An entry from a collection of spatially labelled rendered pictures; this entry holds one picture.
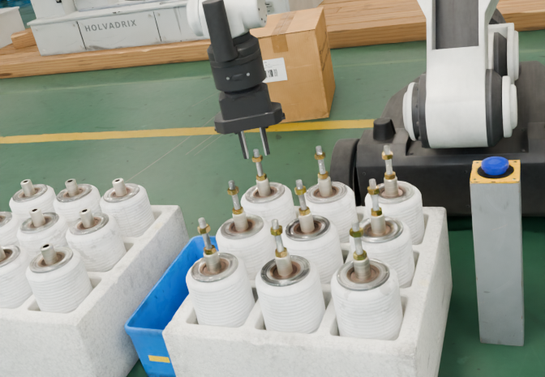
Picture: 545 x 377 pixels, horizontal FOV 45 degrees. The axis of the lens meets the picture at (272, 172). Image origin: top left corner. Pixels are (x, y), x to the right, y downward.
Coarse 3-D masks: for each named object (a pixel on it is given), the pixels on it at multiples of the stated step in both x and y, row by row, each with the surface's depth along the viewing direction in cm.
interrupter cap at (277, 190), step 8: (272, 184) 123; (280, 184) 123; (248, 192) 122; (256, 192) 122; (272, 192) 121; (280, 192) 120; (248, 200) 119; (256, 200) 119; (264, 200) 118; (272, 200) 118
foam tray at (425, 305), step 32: (416, 256) 109; (448, 256) 122; (416, 288) 99; (448, 288) 121; (192, 320) 105; (256, 320) 100; (416, 320) 93; (192, 352) 101; (224, 352) 99; (256, 352) 96; (288, 352) 94; (320, 352) 92; (352, 352) 90; (384, 352) 89; (416, 352) 88
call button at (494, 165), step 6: (492, 156) 101; (498, 156) 100; (486, 162) 99; (492, 162) 99; (498, 162) 99; (504, 162) 98; (486, 168) 98; (492, 168) 98; (498, 168) 97; (504, 168) 98; (492, 174) 98; (498, 174) 98
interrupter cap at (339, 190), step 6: (312, 186) 119; (318, 186) 119; (336, 186) 118; (342, 186) 117; (306, 192) 118; (312, 192) 117; (318, 192) 118; (336, 192) 116; (342, 192) 115; (306, 198) 116; (312, 198) 116; (318, 198) 115; (324, 198) 115; (330, 198) 114; (336, 198) 114
